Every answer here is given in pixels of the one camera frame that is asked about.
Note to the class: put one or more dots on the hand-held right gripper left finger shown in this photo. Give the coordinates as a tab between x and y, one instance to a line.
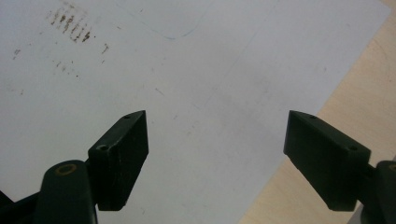
120	161

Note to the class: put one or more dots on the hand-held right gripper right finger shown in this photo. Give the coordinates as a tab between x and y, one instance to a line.
327	161

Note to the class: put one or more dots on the white mat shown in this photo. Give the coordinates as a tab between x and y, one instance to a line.
186	77

